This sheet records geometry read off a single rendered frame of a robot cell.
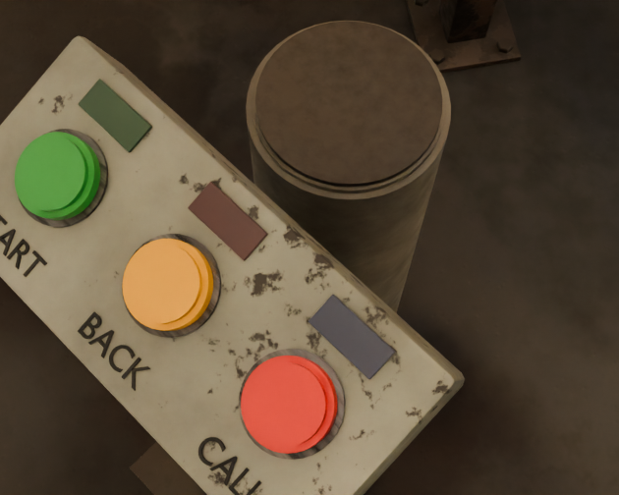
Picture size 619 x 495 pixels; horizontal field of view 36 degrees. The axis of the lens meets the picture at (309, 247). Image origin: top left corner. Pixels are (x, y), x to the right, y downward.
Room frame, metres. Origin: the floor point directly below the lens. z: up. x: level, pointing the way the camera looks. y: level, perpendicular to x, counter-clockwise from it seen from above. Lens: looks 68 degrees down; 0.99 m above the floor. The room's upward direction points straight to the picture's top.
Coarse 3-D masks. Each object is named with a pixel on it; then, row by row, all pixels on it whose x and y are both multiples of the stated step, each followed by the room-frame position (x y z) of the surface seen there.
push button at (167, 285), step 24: (168, 240) 0.15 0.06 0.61; (144, 264) 0.14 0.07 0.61; (168, 264) 0.14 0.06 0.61; (192, 264) 0.14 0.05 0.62; (144, 288) 0.13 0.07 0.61; (168, 288) 0.13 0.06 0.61; (192, 288) 0.13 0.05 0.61; (144, 312) 0.12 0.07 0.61; (168, 312) 0.12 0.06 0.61; (192, 312) 0.12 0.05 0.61
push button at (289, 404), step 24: (288, 360) 0.10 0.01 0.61; (264, 384) 0.09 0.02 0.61; (288, 384) 0.09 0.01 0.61; (312, 384) 0.09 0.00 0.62; (264, 408) 0.08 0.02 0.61; (288, 408) 0.08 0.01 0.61; (312, 408) 0.08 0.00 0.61; (336, 408) 0.08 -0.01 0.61; (264, 432) 0.07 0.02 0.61; (288, 432) 0.07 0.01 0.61; (312, 432) 0.07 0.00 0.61
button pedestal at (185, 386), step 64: (64, 64) 0.24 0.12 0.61; (0, 128) 0.22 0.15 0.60; (64, 128) 0.21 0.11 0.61; (192, 128) 0.23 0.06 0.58; (0, 192) 0.19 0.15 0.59; (128, 192) 0.18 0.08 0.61; (192, 192) 0.18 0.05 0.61; (256, 192) 0.18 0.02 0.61; (0, 256) 0.16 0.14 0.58; (64, 256) 0.15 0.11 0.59; (128, 256) 0.15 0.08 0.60; (256, 256) 0.15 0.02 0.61; (320, 256) 0.15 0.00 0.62; (64, 320) 0.13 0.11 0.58; (128, 320) 0.12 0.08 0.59; (256, 320) 0.12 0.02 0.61; (384, 320) 0.12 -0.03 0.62; (128, 384) 0.10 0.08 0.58; (192, 384) 0.10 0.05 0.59; (384, 384) 0.09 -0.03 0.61; (448, 384) 0.09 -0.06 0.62; (192, 448) 0.07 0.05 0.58; (256, 448) 0.07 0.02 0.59; (320, 448) 0.07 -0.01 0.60; (384, 448) 0.07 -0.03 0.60
